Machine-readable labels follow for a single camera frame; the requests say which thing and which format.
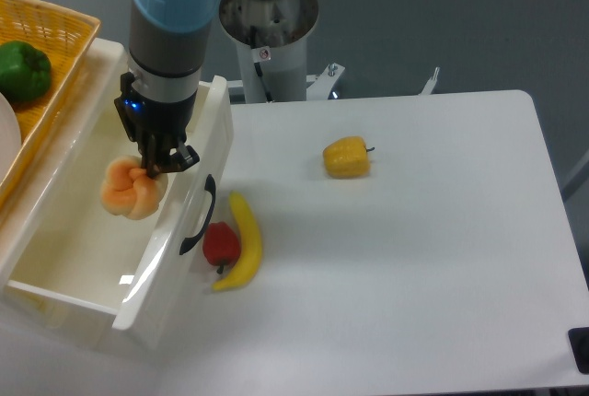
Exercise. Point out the black object at table edge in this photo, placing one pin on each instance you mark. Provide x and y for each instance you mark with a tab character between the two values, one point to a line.
579	341

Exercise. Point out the yellow banana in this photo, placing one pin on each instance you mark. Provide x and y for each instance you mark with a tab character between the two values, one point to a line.
250	259

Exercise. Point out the red bell pepper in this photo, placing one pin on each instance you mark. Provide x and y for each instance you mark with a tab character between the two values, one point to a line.
221	247

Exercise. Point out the white plate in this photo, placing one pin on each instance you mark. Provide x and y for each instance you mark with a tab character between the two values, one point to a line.
10	137

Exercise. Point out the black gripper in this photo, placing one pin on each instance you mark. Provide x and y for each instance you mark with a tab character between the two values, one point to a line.
158	128

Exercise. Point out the yellow bell pepper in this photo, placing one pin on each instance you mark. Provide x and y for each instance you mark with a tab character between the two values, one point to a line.
347	158

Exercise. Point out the green bell pepper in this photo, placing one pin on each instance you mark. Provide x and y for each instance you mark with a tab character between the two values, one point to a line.
26	72

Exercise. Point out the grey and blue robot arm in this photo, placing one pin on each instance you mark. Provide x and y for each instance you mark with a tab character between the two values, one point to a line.
167	45

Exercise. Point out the white open drawer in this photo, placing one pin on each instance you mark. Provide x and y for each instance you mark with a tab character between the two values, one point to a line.
86	274

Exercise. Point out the round orange bread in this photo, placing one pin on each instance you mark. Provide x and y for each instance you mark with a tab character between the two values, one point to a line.
127	190

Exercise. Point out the yellow woven basket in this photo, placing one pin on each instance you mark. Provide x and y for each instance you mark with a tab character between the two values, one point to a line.
42	48

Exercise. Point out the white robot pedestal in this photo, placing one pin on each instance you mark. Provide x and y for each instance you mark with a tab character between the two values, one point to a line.
270	37

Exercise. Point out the white drawer cabinet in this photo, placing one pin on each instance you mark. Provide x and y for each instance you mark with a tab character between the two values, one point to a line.
86	100

